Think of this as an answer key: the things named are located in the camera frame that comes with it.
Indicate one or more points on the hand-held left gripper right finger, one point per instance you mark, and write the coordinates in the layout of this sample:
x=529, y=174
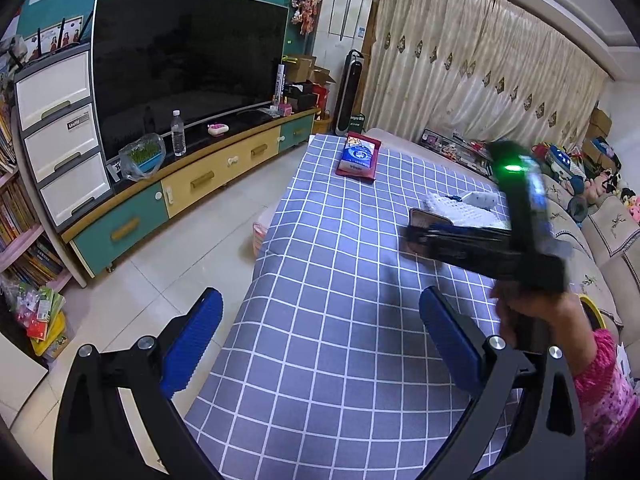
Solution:
x=450, y=340

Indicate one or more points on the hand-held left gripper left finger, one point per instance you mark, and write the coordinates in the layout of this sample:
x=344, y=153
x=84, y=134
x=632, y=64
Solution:
x=195, y=345

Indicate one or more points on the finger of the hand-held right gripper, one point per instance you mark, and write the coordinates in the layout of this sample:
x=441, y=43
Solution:
x=460, y=247

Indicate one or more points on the brown plastic tray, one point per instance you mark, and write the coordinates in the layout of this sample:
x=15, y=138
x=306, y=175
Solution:
x=425, y=217

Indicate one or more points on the yellow-rimmed black trash bin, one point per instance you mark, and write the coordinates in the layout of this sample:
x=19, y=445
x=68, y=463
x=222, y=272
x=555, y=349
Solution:
x=595, y=305

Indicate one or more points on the person's right forearm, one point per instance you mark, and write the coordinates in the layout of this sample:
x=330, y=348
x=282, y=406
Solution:
x=610, y=400

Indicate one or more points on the person's right hand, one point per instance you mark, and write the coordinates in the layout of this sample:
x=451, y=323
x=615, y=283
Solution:
x=560, y=315

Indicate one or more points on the white foam fruit net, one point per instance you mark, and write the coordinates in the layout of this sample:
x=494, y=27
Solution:
x=470, y=217

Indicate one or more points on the blue star-print bag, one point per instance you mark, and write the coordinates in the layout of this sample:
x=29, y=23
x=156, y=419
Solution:
x=559, y=156

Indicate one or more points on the pile of plush toys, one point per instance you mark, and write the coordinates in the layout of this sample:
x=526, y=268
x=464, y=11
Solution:
x=610, y=185

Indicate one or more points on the row of toys and books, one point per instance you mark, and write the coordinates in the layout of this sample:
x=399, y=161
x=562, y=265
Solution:
x=460, y=150

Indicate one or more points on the stacked cardboard boxes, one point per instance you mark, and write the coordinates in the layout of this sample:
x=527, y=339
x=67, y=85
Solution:
x=600, y=130

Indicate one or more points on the pink basket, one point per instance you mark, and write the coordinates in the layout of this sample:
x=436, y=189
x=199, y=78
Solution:
x=260, y=237

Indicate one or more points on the blue tissue pack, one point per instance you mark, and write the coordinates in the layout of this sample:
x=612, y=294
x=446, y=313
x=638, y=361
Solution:
x=357, y=155

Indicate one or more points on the pile of children's books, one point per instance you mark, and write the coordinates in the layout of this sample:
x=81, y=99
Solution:
x=40, y=315

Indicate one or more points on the green and yellow TV cabinet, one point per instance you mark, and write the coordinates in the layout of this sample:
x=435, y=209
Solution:
x=200, y=185

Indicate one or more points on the beige patterned curtain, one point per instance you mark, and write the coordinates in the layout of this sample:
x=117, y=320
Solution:
x=475, y=60

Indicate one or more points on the white board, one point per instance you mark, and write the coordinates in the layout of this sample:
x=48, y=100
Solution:
x=20, y=375

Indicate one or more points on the yellow basket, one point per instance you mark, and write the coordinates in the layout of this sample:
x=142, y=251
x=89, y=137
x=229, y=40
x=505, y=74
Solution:
x=323, y=122

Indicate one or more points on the black tower fan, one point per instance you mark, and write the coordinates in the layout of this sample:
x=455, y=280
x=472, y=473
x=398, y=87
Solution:
x=350, y=90

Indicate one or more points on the clear plastic bag with greens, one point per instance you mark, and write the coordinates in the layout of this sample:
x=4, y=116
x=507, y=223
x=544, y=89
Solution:
x=142, y=157

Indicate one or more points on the red bag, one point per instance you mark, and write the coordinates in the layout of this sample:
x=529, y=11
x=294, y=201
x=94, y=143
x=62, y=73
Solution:
x=320, y=96

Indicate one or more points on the clear water bottle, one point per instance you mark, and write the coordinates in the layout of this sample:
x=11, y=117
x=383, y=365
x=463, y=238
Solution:
x=178, y=135

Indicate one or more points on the pink small toy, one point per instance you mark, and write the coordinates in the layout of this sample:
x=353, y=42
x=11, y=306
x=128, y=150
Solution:
x=218, y=129

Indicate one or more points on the bookshelf with books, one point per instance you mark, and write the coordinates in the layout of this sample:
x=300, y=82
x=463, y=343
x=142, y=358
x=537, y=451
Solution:
x=15, y=220

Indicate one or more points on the pink pen holder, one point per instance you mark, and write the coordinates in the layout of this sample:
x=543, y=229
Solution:
x=282, y=110

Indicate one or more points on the open cardboard boxes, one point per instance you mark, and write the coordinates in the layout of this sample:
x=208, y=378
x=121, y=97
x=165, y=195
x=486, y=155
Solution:
x=305, y=67

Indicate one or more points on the tall white box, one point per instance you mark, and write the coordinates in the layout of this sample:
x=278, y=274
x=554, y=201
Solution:
x=280, y=85

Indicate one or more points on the white plastic drawer unit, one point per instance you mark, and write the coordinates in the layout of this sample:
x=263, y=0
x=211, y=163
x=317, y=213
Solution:
x=55, y=135

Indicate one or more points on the white standing air conditioner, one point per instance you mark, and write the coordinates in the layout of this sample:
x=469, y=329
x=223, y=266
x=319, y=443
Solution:
x=345, y=10

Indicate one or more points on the black television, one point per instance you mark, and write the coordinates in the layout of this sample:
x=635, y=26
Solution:
x=190, y=60

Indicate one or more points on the hanging artificial flowers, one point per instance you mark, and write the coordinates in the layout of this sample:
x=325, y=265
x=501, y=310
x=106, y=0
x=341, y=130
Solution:
x=306, y=5

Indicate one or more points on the wall photo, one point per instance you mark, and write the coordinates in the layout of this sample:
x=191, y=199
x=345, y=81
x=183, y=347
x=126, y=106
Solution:
x=60, y=37

